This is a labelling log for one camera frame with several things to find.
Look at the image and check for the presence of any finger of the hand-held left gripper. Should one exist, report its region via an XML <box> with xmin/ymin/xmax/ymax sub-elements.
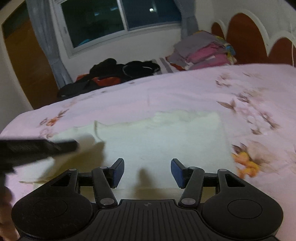
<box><xmin>0</xmin><ymin>138</ymin><xmax>79</xmax><ymax>167</ymax></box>

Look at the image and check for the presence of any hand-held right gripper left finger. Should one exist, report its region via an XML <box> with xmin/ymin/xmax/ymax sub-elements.
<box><xmin>50</xmin><ymin>158</ymin><xmax>125</xmax><ymax>209</ymax></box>

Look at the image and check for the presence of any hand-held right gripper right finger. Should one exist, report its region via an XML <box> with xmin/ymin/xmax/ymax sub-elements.
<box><xmin>171</xmin><ymin>158</ymin><xmax>247</xmax><ymax>209</ymax></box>

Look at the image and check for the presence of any white small garment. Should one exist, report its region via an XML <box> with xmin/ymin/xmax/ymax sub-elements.
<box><xmin>50</xmin><ymin>111</ymin><xmax>233</xmax><ymax>190</ymax></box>

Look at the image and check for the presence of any person's left forearm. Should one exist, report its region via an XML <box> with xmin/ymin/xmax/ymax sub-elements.
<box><xmin>0</xmin><ymin>185</ymin><xmax>20</xmax><ymax>241</ymax></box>

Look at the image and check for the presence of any black clothes heap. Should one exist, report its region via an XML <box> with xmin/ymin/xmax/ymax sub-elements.
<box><xmin>89</xmin><ymin>58</ymin><xmax>161</xmax><ymax>81</ymax></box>

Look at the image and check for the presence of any pile of folded clothes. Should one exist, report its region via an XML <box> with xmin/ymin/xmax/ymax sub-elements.
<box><xmin>166</xmin><ymin>30</ymin><xmax>237</xmax><ymax>71</ymax></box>

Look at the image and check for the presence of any dark cloth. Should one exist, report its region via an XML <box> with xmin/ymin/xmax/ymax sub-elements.
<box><xmin>57</xmin><ymin>82</ymin><xmax>93</xmax><ymax>98</ymax></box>

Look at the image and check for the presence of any pink floral bedsheet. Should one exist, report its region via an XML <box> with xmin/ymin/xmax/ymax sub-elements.
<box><xmin>0</xmin><ymin>64</ymin><xmax>296</xmax><ymax>241</ymax></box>

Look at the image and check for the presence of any brown wooden door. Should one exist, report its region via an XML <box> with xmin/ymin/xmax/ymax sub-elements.
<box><xmin>1</xmin><ymin>5</ymin><xmax>58</xmax><ymax>109</ymax></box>

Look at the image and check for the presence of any red orange garment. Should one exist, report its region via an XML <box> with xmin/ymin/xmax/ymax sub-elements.
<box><xmin>75</xmin><ymin>74</ymin><xmax>122</xmax><ymax>87</ymax></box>

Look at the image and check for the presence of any grey curtain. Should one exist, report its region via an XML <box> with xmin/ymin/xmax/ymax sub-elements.
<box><xmin>25</xmin><ymin>0</ymin><xmax>72</xmax><ymax>88</ymax></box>
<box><xmin>173</xmin><ymin>0</ymin><xmax>199</xmax><ymax>40</ymax></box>

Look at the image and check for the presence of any grey striped cloth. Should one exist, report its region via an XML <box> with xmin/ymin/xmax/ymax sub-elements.
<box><xmin>151</xmin><ymin>57</ymin><xmax>176</xmax><ymax>75</ymax></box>

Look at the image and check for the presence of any white framed window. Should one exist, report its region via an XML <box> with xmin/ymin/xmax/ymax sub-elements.
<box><xmin>50</xmin><ymin>0</ymin><xmax>185</xmax><ymax>58</ymax></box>

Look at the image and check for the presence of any brown scalloped headboard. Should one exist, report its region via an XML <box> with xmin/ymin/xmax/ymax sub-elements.
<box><xmin>210</xmin><ymin>7</ymin><xmax>296</xmax><ymax>65</ymax></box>

